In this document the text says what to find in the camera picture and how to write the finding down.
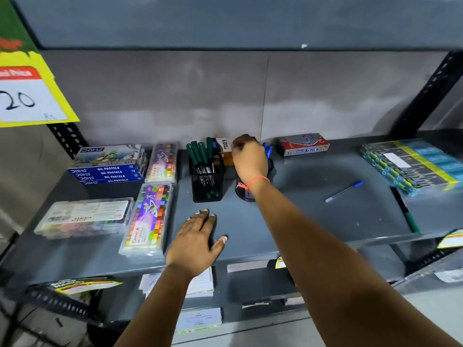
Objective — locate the person's right hand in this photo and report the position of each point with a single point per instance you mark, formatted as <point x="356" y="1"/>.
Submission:
<point x="251" y="160"/>

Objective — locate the person's left hand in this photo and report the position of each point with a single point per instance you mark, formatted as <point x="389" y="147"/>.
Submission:
<point x="191" y="245"/>

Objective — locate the person's right fingers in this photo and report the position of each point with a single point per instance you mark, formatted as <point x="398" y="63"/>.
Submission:
<point x="243" y="142"/>

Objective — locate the person's left thumb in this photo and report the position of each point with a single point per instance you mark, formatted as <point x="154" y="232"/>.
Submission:
<point x="220" y="244"/>

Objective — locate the orange and white pen box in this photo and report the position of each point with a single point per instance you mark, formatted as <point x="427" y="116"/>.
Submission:
<point x="226" y="149"/>

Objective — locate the person's right forearm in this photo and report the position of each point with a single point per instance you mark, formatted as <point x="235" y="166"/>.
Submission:
<point x="325" y="267"/>

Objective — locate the person's left forearm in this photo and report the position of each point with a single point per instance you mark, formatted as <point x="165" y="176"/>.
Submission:
<point x="162" y="310"/>

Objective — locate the blue pens in holder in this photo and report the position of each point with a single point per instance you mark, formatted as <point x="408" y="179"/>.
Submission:
<point x="267" y="151"/>

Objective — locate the orange thread wrist band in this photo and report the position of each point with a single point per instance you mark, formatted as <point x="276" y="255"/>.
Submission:
<point x="258" y="179"/>

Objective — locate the stack of white paper pads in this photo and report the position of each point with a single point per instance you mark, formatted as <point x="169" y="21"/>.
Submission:
<point x="200" y="283"/>

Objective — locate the round black mesh pen holder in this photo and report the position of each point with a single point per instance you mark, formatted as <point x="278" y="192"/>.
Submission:
<point x="243" y="193"/>

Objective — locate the square black mesh pen holder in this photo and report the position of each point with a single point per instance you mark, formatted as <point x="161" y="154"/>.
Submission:
<point x="207" y="184"/>

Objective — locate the red and grey pen box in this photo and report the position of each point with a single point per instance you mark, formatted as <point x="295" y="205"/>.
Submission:
<point x="304" y="144"/>

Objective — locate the small yellow shelf tag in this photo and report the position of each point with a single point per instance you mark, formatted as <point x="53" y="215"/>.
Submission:
<point x="280" y="263"/>

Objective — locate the grey metal shelving rack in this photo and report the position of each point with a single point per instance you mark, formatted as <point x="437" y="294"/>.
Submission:
<point x="289" y="220"/>

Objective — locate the large clear pastel case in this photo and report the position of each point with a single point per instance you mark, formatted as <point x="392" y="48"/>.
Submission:
<point x="148" y="220"/>

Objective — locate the white paper box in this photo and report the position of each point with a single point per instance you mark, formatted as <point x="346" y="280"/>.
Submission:
<point x="199" y="319"/>

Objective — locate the small clear pastel case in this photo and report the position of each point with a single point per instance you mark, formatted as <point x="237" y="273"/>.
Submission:
<point x="162" y="163"/>

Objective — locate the blue cap ballpoint pen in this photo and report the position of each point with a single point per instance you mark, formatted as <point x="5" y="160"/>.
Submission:
<point x="343" y="191"/>

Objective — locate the floral blue pastel box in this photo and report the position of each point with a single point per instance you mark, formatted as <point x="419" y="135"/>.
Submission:
<point x="108" y="155"/>

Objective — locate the clear pastel case white label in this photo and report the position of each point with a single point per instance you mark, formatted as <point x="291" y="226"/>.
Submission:
<point x="86" y="216"/>

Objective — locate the black and yellow shelf tag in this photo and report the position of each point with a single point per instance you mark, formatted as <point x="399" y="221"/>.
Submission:
<point x="83" y="285"/>

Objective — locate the wrapped stack of pen packets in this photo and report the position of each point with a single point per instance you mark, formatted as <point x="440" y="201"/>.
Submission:
<point x="412" y="164"/>

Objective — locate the black slotted rack upright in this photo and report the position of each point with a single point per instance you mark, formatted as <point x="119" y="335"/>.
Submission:
<point x="426" y="93"/>
<point x="68" y="139"/>

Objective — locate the green and black marker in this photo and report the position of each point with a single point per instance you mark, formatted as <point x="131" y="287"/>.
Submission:
<point x="407" y="213"/>

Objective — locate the yellow and green price sign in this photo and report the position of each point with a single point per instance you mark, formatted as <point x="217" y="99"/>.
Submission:
<point x="32" y="90"/>

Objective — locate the yellow shelf edge tag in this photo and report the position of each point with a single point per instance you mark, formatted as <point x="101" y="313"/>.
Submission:
<point x="451" y="239"/>

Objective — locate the white shelf label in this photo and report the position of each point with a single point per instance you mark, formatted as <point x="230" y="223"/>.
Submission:
<point x="450" y="275"/>

